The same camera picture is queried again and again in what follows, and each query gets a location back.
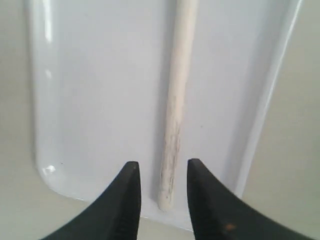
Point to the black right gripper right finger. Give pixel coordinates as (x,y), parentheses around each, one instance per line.
(216,214)

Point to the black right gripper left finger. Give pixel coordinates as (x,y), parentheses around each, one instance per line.
(114,215)

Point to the white wooden drumstick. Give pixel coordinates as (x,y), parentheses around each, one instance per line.
(182,45)

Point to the white plastic tray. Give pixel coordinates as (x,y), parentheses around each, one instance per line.
(100,75)

